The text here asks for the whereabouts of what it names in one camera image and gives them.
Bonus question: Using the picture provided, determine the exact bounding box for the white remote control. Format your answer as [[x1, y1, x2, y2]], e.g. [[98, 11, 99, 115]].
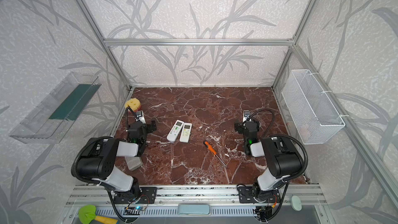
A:
[[179, 123, 192, 143], [166, 120, 184, 142]]

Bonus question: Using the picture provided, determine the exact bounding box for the orange handled screwdriver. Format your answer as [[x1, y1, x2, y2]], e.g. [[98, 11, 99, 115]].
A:
[[203, 141, 227, 168]]

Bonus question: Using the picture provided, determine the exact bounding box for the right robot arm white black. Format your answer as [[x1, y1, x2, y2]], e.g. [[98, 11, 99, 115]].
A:
[[234, 121, 308, 204]]

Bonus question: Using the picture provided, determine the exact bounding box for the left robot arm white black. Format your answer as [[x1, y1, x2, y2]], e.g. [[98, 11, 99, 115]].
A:
[[71, 120, 157, 202]]

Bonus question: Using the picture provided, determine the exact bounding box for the yellow smiley sponge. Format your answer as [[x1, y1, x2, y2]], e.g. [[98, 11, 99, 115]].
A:
[[124, 98, 141, 112]]

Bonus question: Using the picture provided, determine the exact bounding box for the grey rectangular sponge block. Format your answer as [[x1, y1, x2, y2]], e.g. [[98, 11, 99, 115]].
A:
[[125, 157, 143, 171]]

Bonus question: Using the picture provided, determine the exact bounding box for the pink item in basket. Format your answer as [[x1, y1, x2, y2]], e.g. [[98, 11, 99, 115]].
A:
[[299, 124, 311, 141]]

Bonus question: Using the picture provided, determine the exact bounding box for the pale green round soap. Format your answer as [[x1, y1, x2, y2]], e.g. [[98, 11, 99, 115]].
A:
[[290, 195, 302, 212]]

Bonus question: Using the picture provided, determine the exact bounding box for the green yellow scoop brush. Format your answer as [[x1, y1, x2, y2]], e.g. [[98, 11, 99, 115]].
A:
[[78, 205, 119, 224]]

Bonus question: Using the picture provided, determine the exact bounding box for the pale green rectangular tray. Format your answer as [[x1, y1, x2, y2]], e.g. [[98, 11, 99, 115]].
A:
[[177, 204, 211, 216]]

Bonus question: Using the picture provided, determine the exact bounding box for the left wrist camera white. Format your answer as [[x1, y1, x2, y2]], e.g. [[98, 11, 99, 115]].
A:
[[135, 111, 146, 124]]

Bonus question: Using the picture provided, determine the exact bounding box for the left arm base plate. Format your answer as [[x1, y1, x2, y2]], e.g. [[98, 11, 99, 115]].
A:
[[113, 187, 158, 204]]

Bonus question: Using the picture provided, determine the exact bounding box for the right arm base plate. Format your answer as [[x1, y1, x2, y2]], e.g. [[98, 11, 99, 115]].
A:
[[236, 184, 281, 204]]

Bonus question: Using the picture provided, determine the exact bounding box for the white wire mesh basket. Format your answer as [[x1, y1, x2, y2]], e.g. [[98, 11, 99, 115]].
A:
[[282, 69, 345, 145]]

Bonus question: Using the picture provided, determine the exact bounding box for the clear plastic wall shelf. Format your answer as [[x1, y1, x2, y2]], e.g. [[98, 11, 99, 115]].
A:
[[9, 72, 102, 144]]

